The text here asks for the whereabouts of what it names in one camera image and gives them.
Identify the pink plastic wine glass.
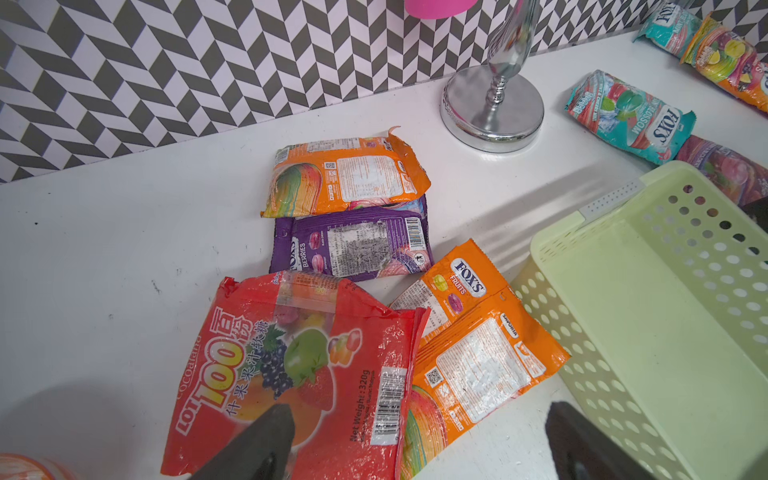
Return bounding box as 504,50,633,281
404,0,477,20

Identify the red 100 candy bag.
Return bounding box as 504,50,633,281
161,271,430,479

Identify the orange Fox's fruits bag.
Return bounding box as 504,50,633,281
390,240,570,479

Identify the pink purple Fox's berries bag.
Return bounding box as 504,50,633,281
676,135,767,207

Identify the light green plastic basket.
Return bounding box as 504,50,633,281
512,161,767,479

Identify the chrome glass holder stand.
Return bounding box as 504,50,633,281
440,0,545,154

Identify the orange patterned bowl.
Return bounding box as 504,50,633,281
0,453,78,480

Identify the orange candy bag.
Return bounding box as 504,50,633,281
261,129,431,218

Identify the teal Fox's mint bag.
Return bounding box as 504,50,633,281
564,70,697,166

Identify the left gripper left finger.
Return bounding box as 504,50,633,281
190,404,295,480

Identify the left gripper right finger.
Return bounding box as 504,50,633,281
545,401,654,480

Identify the teal mint bag in corner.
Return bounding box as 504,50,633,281
635,1,702,59

